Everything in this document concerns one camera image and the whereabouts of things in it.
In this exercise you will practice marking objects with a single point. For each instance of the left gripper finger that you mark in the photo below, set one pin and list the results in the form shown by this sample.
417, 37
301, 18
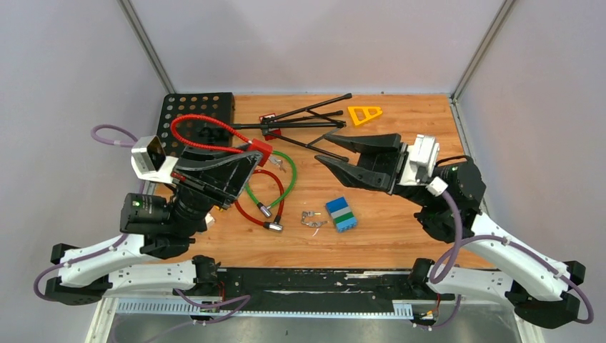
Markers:
195, 159
224, 185

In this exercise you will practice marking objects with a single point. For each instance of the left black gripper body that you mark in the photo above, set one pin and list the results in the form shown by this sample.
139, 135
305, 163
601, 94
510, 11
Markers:
219, 196

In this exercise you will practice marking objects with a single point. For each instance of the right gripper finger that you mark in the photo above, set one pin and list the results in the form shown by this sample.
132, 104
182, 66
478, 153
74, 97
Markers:
373, 144
357, 177

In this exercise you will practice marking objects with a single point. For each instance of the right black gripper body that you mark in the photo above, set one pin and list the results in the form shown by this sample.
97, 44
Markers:
391, 162

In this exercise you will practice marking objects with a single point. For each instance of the small silver tag key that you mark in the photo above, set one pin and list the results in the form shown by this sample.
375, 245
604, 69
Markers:
277, 162

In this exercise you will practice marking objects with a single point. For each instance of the silver keys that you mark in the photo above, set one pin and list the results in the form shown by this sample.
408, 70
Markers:
306, 215

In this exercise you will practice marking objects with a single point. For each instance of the green lock keys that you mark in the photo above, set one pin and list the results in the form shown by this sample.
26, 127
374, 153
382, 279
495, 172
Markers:
318, 223

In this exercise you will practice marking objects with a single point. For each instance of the red cable lock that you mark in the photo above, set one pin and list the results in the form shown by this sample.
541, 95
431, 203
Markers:
273, 221

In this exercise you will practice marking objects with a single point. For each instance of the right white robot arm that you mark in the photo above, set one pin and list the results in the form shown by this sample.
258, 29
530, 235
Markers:
484, 261

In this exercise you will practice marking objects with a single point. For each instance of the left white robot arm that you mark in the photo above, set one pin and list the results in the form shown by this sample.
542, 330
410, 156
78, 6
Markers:
155, 232

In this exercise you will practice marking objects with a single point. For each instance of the yellow plastic triangle piece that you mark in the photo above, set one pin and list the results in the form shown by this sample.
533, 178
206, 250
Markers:
361, 115

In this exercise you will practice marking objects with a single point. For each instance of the blue green white brick stack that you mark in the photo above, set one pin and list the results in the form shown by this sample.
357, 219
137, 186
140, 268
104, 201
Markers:
341, 214

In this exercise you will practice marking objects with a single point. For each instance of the black perforated music stand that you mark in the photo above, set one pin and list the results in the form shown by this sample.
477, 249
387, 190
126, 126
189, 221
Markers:
206, 121

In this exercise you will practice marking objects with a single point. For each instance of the red label card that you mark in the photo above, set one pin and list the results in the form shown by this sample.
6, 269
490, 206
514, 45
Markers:
268, 128

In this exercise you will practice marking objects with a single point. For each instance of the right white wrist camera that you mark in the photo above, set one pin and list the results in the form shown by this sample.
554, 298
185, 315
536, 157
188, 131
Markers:
419, 165

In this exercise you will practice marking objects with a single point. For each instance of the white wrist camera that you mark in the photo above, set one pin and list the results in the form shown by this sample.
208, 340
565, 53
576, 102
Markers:
150, 162
419, 165

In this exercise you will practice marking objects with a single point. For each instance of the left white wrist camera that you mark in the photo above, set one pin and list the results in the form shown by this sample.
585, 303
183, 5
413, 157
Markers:
150, 162

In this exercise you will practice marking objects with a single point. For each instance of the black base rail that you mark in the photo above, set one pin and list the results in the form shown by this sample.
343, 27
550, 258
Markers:
314, 290

